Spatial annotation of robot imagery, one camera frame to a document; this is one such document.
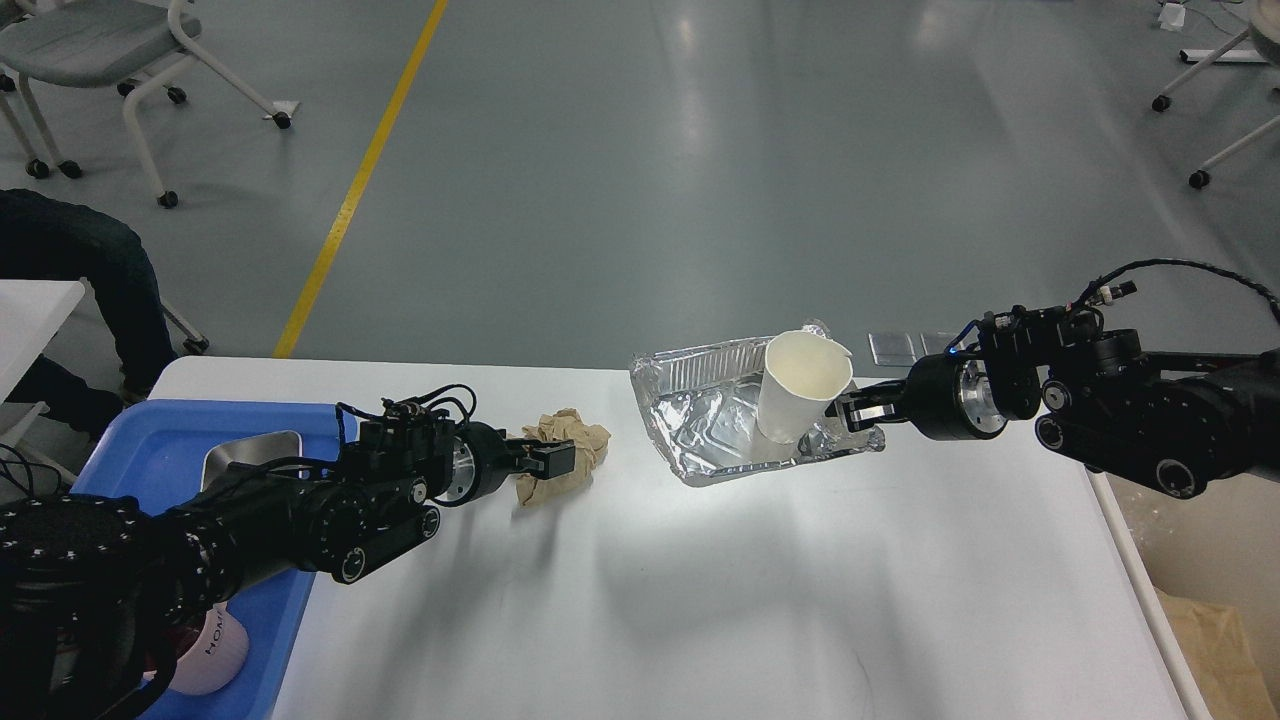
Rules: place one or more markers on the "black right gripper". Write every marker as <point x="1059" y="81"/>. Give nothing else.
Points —
<point x="944" y="397"/>

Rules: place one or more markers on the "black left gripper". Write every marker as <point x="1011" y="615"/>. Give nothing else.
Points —
<point x="483" y="458"/>

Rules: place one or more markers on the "brown paper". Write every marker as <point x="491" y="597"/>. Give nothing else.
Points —
<point x="1213" y="641"/>
<point x="590" y="443"/>

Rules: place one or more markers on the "white paper cup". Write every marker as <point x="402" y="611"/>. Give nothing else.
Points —
<point x="803" y="374"/>

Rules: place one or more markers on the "aluminium foil tray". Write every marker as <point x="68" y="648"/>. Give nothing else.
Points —
<point x="699" y="403"/>

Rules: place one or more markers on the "stainless steel rectangular container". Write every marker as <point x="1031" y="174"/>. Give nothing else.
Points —
<point x="253" y="451"/>

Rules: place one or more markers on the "pink ribbed mug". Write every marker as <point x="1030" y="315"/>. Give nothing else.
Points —
<point x="214" y="656"/>

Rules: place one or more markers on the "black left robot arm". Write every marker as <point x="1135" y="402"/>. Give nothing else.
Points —
<point x="93" y="586"/>

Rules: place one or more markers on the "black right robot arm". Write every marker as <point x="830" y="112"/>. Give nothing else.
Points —
<point x="1169" y="421"/>

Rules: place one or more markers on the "floor outlet plate left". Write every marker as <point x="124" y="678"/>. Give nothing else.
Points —
<point x="891" y="348"/>

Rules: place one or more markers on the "floor outlet plate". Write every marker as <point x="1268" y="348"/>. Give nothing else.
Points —
<point x="940" y="343"/>
<point x="891" y="348"/>

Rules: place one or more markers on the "floor outlet plate right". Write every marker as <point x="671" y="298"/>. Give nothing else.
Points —
<point x="940" y="343"/>

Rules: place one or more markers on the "beige plastic bin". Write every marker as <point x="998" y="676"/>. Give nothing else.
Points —
<point x="1221" y="547"/>

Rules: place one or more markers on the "blue plastic tray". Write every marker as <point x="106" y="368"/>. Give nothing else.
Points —
<point x="155" y="452"/>

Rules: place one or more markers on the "brown paper in bin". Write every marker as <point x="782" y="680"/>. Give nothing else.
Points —
<point x="1213" y="641"/>

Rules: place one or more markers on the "white side table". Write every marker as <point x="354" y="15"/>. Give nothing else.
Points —
<point x="31" y="314"/>

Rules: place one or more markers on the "person in dark jeans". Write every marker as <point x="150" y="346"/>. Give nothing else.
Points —
<point x="44" y="239"/>

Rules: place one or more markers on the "grey office chair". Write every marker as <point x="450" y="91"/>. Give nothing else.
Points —
<point x="103" y="44"/>

